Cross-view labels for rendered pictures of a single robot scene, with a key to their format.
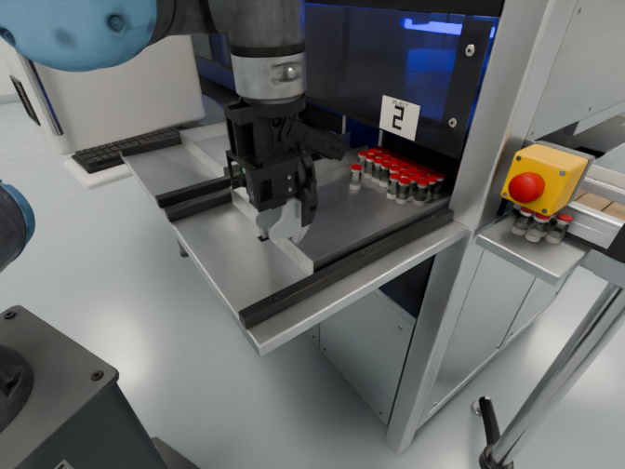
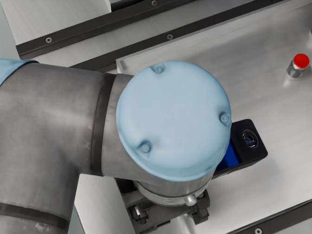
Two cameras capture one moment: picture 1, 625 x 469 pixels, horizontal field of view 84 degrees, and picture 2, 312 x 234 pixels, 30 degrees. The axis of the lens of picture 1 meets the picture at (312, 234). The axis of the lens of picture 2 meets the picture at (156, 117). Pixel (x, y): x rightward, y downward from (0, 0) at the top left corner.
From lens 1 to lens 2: 0.48 m
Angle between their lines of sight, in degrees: 36
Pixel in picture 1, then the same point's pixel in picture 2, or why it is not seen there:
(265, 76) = (160, 199)
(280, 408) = not seen: hidden behind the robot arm
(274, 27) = (177, 192)
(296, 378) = not seen: hidden behind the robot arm
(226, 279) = (96, 223)
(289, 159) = (179, 211)
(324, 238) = (220, 179)
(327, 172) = (265, 22)
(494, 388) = not seen: outside the picture
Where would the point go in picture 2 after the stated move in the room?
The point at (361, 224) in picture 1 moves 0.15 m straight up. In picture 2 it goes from (275, 162) to (305, 128)
